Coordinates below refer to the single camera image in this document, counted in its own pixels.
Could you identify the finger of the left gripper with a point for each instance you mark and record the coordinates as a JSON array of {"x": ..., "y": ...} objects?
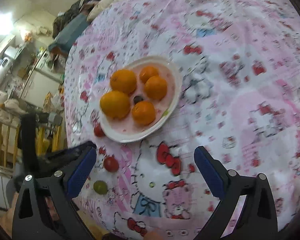
[{"x": 53, "y": 161}]

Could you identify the yellow wooden chair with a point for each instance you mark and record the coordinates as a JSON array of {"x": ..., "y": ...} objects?
[{"x": 16, "y": 140}]

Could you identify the small red tomato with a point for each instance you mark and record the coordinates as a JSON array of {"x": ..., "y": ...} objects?
[{"x": 111, "y": 164}]

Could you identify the green grape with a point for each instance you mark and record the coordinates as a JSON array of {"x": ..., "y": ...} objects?
[{"x": 100, "y": 187}]

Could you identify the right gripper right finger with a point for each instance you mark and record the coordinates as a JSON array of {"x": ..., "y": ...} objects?
[{"x": 224, "y": 184}]

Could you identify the white refrigerator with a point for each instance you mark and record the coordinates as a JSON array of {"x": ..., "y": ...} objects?
[{"x": 43, "y": 79}]

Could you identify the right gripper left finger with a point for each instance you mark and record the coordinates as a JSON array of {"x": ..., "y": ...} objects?
[{"x": 66, "y": 184}]

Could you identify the large yellow-orange orange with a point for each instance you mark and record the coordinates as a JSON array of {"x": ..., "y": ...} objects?
[{"x": 115, "y": 104}]

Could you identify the large orange with stem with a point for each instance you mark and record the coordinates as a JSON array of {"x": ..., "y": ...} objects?
[{"x": 124, "y": 80}]

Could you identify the pink cartoon cat bedsheet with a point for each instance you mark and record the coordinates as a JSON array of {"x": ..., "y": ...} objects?
[{"x": 240, "y": 62}]

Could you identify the blue-grey folded blanket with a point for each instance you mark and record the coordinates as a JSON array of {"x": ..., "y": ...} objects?
[{"x": 67, "y": 37}]

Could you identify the small mandarin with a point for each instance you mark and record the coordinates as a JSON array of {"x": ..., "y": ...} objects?
[
  {"x": 144, "y": 113},
  {"x": 155, "y": 88},
  {"x": 147, "y": 72}
]

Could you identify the large red tomato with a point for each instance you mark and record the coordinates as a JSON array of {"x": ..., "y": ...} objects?
[{"x": 98, "y": 131}]

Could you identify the dark purple grape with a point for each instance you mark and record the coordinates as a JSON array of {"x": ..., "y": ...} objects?
[{"x": 137, "y": 99}]

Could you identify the pink white strawberry plate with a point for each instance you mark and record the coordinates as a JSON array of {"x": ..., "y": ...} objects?
[{"x": 127, "y": 130}]

